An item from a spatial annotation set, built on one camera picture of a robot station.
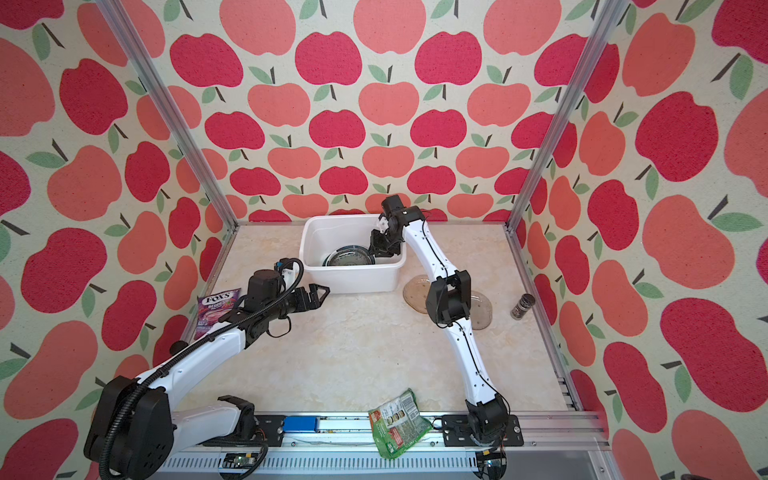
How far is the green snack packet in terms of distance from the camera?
73 centimetres

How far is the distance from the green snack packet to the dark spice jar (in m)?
0.42

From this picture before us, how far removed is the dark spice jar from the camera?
2.90ft
